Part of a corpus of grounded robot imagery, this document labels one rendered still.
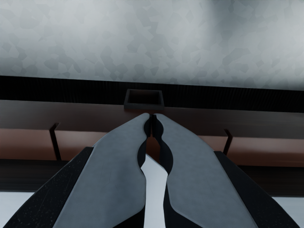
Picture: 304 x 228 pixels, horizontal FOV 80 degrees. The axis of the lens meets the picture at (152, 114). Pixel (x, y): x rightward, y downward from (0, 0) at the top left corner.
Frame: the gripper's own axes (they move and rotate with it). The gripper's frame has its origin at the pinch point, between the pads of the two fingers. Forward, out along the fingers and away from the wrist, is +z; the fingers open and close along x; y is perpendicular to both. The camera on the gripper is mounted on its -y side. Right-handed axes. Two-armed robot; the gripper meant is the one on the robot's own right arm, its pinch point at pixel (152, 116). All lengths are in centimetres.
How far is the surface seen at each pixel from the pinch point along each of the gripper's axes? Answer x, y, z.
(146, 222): 0.3, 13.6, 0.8
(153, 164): 0.4, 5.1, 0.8
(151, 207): 0.7, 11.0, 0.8
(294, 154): 16.3, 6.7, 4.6
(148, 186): 0.2, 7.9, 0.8
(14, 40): -20.1, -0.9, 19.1
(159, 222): 1.7, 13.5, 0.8
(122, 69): -4.2, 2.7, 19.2
